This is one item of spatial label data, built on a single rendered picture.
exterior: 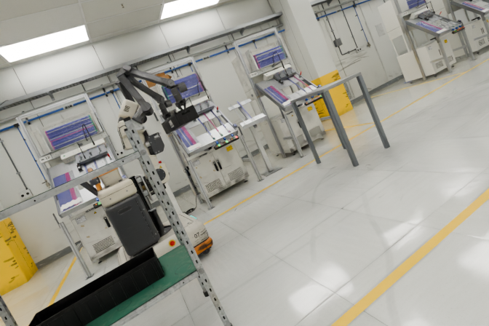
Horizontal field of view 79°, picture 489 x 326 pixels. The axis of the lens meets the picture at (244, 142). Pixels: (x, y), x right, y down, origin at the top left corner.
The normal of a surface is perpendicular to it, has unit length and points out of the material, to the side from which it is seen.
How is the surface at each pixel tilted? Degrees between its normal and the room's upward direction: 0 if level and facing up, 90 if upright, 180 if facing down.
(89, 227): 90
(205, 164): 90
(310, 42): 90
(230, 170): 90
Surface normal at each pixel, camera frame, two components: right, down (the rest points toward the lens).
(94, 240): 0.36, -0.07
